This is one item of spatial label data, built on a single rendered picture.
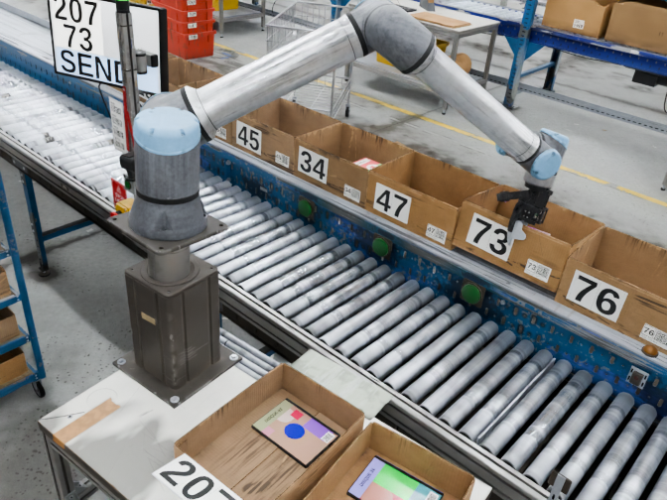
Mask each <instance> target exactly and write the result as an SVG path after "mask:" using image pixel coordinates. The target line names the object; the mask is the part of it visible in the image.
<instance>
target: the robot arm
mask: <svg viewBox="0 0 667 500"><path fill-rule="evenodd" d="M375 51H377V52H378V53H379V54H380V55H381V56H383V57H384V58H385V59H386V60H387V61H389V62H390V63H391V64H392V65H394V66H395V67H396V68H397V69H398V70H400V71H401V72H402V73H403V74H412V73H413V74H414V75H415V76H417V77H418V78H419V79H420V80H421V81H423V82H424V83H425V84H426V85H427V86H429V87H430V88H431V89H432V90H433V91H434V92H436V93H437V94H438V95H439V96H440V97H442V98H443V99H444V100H445V101H446V102H448V103H449V104H450V105H451V106H452V107H453V108H455V109H456V110H457V111H458V112H459V113H460V114H461V115H462V116H463V117H464V118H466V119H467V120H468V121H469V122H470V123H471V124H473V125H474V126H475V127H476V128H477V129H479V130H480V131H481V132H482V133H483V134H484V135H486V136H487V137H488V138H489V139H490V140H492V141H493V142H494V143H495V149H496V152H497V153H498V154H500V155H502V156H508V157H510V158H511V159H513V160H514V161H515V162H516V163H517V164H519V165H520V166H521V167H522V168H523V169H525V170H526V173H525V175H524V178H523V180H524V181H525V186H526V187H527V188H530V189H528V190H519V191H505V190H504V191H501V192H500V193H497V194H496V196H497V201H501V202H507V201H510V200H511V199H518V198H519V199H518V202H517V203H516V204H515V207H514V209H513V212H512V215H511V217H510V220H509V224H508V229H507V243H508V245H509V246H510V244H511V241H512V239H518V240H524V239H525V238H526V234H525V233H524V232H523V231H522V226H523V224H524V225H526V226H527V225H528V223H529V224H532V225H535V223H537V224H541V223H543V222H544V219H545V217H546V214H547V212H548V209H549V208H547V207H546V205H547V202H548V200H549V197H550V195H552V194H553V191H552V190H549V189H548V188H551V187H552V186H553V183H554V181H555V178H556V175H557V173H558V171H559V169H560V167H561V163H562V161H563V158H564V155H565V153H566V150H567V149H568V148H567V147H568V144H569V138H568V137H566V136H564V135H562V134H559V133H556V132H554V131H551V130H548V129H545V128H542V129H541V130H540V132H538V131H534V130H530V129H528V128H527V127H526V126H525V125H524V124H523V123H522V122H521V121H519V120H518V119H517V118H516V117H515V116H514V115H513V114H512V113H511V112H509V111H508V110H507V109H506V108H505V107H504V106H503V105H502V104H501V103H499V102H498V101H497V100H496V99H495V98H494V97H493V96H492V95H490V94H489V93H488V92H487V91H486V90H485V89H484V88H483V87H482V86H480V85H479V84H478V83H477V82H476V81H475V80H474V79H473V78H472V77H470V76H469V75H468V74H467V73H466V72H465V71H464V70H463V69H461V68H460V67H459V66H458V65H457V64H456V63H455V62H454V61H452V60H451V59H450V58H449V57H448V56H447V55H446V54H445V53H444V52H442V51H441V50H440V49H439V48H438V47H437V46H436V37H435V36H434V35H433V34H432V33H431V32H430V31H429V30H428V29H427V28H426V27H424V26H423V25H422V24H421V23H420V22H419V21H417V20H416V19H415V18H414V17H412V16H411V15H410V14H409V13H407V12H406V11H405V10H403V9H402V8H400V7H398V6H396V5H395V4H394V3H392V2H391V1H390V0H362V1H360V2H359V3H358V4H357V5H356V6H355V8H354V10H352V11H350V12H348V13H346V14H344V15H342V17H341V18H339V19H337V20H335V21H333V22H331V23H329V24H327V25H325V26H323V27H321V28H319V29H317V30H315V31H313V32H311V33H309V34H308V35H306V36H304V37H302V38H300V39H298V40H296V41H294V42H292V43H290V44H288V45H286V46H284V47H282V48H280V49H278V50H276V51H274V52H272V53H270V54H268V55H266V56H264V57H262V58H260V59H258V60H256V61H254V62H251V63H249V64H247V65H245V66H243V67H241V68H239V69H237V70H235V71H233V72H231V73H229V74H227V75H225V76H223V77H221V78H219V79H217V80H215V81H213V82H211V83H209V84H207V85H205V86H203V87H201V88H199V89H194V88H191V87H188V86H185V87H183V88H181V89H179V90H177V91H175V92H161V93H157V94H155V95H153V96H151V97H150V98H149V99H148V100H147V101H146V102H145V103H144V105H143V106H142V107H141V109H140V111H139V114H137V116H136V117H135V119H134V126H133V136H134V157H135V182H136V195H135V198H134V201H133V204H132V207H131V209H130V211H129V215H128V220H129V227H130V228H131V230H132V231H133V232H135V233H136V234H138V235H140V236H143V237H145V238H149V239H153V240H161V241H175V240H183V239H188V238H191V237H194V236H196V235H198V234H200V233H202V232H203V231H204V230H205V228H206V226H207V214H206V211H205V209H204V206H203V204H202V201H201V199H200V146H201V145H203V144H205V143H207V142H209V141H211V140H213V139H214V137H215V134H216V131H217V129H218V128H220V127H222V126H224V125H226V124H228V123H230V122H232V121H234V120H236V119H238V118H240V117H242V116H244V115H246V114H248V113H250V112H252V111H254V110H256V109H258V108H260V107H262V106H264V105H266V104H268V103H270V102H272V101H274V100H276V99H278V98H280V97H282V96H284V95H286V94H288V93H290V92H292V91H294V90H296V89H298V88H300V87H302V86H304V85H306V84H308V83H310V82H312V81H314V80H316V79H318V78H320V77H322V76H324V75H326V74H328V73H330V72H332V71H334V70H336V69H338V68H340V67H342V66H344V65H346V64H348V63H351V62H353V61H355V60H357V59H359V58H363V57H365V56H367V55H369V54H371V53H373V52H375ZM545 212H546V213H545ZM544 214H545V215H544ZM543 217H544V218H543ZM542 219H543V220H542Z"/></svg>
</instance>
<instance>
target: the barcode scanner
mask: <svg viewBox="0 0 667 500"><path fill-rule="evenodd" d="M119 162H120V166H121V168H122V169H125V170H126V171H127V175H128V178H127V179H126V180H125V181H126V182H132V183H134V182H135V157H134V151H133V152H129V153H126V154H122V155H121V156H120V157H119Z"/></svg>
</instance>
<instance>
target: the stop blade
mask: <svg viewBox="0 0 667 500"><path fill-rule="evenodd" d="M555 360H556V358H553V360H552V361H551V362H550V363H549V364H548V365H547V366H546V367H545V368H544V369H543V370H542V371H541V372H540V373H539V374H538V375H537V376H536V377H535V378H534V379H533V380H532V381H531V383H530V384H529V385H528V386H527V387H526V388H525V389H524V390H523V391H522V392H521V393H520V394H519V395H518V396H517V397H516V398H515V399H514V400H513V401H512V402H511V403H510V404H509V406H508V407H507V408H506V409H505V410H504V411H503V412H502V413H501V414H500V415H499V416H498V417H497V418H496V419H495V420H494V421H493V422H492V423H491V424H490V425H489V426H488V427H487V428H486V430H485V431H484V432H483V433H482V434H481V435H480V436H479V437H478V438H477V441H476V444H477V445H479V444H480V443H481V442H482V441H483V440H484V439H485V438H486V437H487V436H488V435H489V434H490V433H491V432H492V431H493V430H494V428H495V427H496V426H497V425H498V424H499V423H500V422H501V421H502V420H503V419H504V418H505V417H506V416H507V415H508V414H509V413H510V411H511V410H512V409H513V408H514V407H515V406H516V405H517V404H518V403H519V402H520V401H521V400H522V399H523V398H524V397H525V396H526V394H527V393H528V392H529V391H530V390H531V389H532V388H533V387H534V386H535V385H536V384H537V383H538V382H539V381H540V380H541V379H542V378H543V376H544V375H545V374H546V373H547V372H548V371H549V370H550V369H551V368H552V367H553V366H554V363H555Z"/></svg>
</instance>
